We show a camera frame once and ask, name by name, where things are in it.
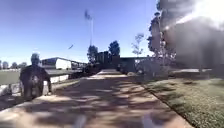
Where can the distant dark trees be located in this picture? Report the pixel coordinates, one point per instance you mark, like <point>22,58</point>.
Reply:
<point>114,49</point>

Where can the dark low building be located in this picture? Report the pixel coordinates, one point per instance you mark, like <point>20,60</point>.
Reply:
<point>130,64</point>

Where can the dark bushes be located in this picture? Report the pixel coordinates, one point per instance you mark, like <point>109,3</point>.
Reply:
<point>90,70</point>

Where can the thin sparse tree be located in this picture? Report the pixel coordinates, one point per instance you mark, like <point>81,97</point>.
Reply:
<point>137,45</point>

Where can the grey paved path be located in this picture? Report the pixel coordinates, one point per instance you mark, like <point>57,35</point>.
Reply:
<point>106,96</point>

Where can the tall floodlight pole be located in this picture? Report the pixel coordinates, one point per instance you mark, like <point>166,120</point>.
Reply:
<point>91,33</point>

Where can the white building with dark roof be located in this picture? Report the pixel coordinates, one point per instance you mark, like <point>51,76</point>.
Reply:
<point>59,63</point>

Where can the group of tall trees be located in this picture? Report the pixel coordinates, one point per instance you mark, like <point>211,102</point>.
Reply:
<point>186,36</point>

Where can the person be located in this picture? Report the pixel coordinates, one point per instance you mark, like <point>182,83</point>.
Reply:
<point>33,80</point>

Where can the grass verge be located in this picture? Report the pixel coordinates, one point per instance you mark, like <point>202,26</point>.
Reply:
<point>196,100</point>

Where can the grass field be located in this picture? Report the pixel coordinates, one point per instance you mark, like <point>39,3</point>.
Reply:
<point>8,76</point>

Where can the low white wall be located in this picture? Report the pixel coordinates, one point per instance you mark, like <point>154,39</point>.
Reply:
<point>59,79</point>

